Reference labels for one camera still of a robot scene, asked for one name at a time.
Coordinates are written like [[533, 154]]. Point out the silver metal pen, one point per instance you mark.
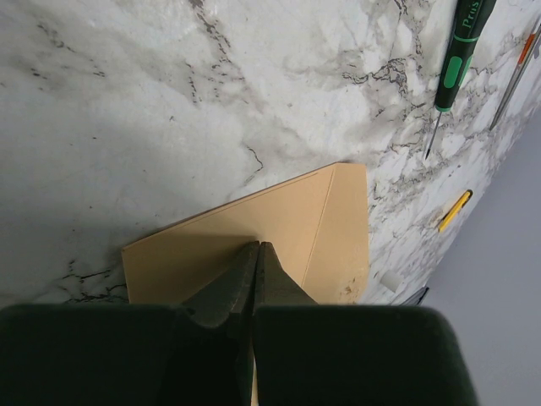
[[523, 61]]

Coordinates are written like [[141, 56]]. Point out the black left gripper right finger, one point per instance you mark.
[[314, 354]]

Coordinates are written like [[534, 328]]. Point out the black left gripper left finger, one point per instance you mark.
[[194, 353]]

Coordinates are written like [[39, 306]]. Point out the brown paper envelope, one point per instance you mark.
[[317, 224]]

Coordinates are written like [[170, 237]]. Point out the green black glue pen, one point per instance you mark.
[[470, 18]]

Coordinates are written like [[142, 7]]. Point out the yellow black utility knife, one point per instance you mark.
[[455, 209]]

